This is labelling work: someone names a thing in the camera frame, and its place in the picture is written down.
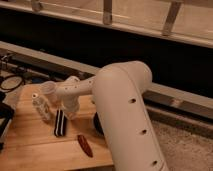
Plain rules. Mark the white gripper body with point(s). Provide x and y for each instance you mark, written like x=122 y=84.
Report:
x=70 y=109

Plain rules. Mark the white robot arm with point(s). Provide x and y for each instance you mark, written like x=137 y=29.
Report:
x=117 y=92

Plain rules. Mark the black equipment at left edge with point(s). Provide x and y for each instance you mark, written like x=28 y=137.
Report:
x=6 y=116

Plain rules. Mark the black bowl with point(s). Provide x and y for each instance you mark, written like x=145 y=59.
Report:
x=97 y=124

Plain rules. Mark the black striped eraser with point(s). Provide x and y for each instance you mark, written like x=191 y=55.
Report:
x=60 y=124

